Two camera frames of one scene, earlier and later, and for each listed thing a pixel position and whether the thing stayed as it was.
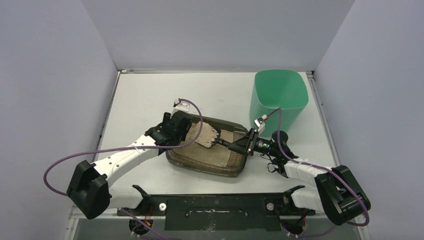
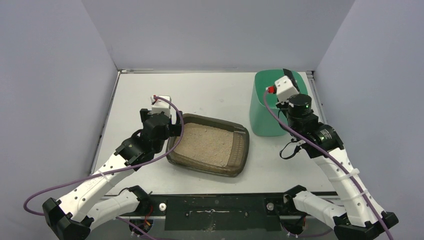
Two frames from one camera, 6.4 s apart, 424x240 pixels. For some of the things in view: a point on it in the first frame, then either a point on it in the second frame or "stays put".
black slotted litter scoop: (220, 140) to (289, 73)
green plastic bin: (274, 88) stays put
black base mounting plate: (219, 212) stays put
